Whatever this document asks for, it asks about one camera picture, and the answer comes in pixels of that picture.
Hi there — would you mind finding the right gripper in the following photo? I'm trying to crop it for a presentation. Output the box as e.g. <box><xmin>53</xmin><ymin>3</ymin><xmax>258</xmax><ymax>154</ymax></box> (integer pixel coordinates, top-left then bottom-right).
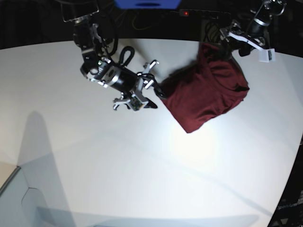
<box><xmin>112</xmin><ymin>60</ymin><xmax>167</xmax><ymax>111</ymax></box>

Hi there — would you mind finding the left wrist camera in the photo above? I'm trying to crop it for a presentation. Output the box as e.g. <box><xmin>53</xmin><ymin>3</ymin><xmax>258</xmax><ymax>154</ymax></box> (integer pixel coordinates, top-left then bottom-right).
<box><xmin>258</xmin><ymin>48</ymin><xmax>276</xmax><ymax>63</ymax></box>

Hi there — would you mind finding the blue box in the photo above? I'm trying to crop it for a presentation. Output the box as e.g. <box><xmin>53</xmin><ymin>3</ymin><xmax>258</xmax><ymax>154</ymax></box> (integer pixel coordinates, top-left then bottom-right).
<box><xmin>114</xmin><ymin>0</ymin><xmax>181</xmax><ymax>9</ymax></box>

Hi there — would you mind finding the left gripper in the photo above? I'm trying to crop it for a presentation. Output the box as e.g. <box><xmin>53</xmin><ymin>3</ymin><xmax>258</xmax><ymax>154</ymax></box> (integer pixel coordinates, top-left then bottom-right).
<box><xmin>219</xmin><ymin>20</ymin><xmax>271</xmax><ymax>57</ymax></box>

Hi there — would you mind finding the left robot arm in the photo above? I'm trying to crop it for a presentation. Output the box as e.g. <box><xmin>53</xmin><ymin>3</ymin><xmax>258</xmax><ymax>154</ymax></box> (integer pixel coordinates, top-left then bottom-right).
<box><xmin>220</xmin><ymin>0</ymin><xmax>286</xmax><ymax>62</ymax></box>

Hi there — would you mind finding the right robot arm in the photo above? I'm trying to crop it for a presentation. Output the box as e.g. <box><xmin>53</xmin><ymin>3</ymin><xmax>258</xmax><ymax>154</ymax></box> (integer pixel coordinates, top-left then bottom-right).
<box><xmin>59</xmin><ymin>0</ymin><xmax>167</xmax><ymax>111</ymax></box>

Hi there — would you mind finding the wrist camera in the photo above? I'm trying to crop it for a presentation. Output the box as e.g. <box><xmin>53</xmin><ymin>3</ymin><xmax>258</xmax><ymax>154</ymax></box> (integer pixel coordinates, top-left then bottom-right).
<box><xmin>258</xmin><ymin>48</ymin><xmax>276</xmax><ymax>63</ymax></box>
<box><xmin>128</xmin><ymin>96</ymin><xmax>145</xmax><ymax>111</ymax></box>

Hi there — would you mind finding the black power strip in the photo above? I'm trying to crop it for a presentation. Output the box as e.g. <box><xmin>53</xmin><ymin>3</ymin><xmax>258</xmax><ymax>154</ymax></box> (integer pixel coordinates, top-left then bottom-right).
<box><xmin>178</xmin><ymin>9</ymin><xmax>231</xmax><ymax>20</ymax></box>

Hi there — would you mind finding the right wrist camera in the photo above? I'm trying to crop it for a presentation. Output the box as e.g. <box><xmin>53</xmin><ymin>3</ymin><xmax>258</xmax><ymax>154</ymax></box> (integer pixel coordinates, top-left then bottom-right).
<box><xmin>128</xmin><ymin>96</ymin><xmax>145</xmax><ymax>111</ymax></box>

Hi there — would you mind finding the dark red t-shirt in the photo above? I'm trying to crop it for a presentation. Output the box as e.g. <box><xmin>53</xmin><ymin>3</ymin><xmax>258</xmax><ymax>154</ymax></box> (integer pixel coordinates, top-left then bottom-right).
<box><xmin>160</xmin><ymin>43</ymin><xmax>250</xmax><ymax>133</ymax></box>

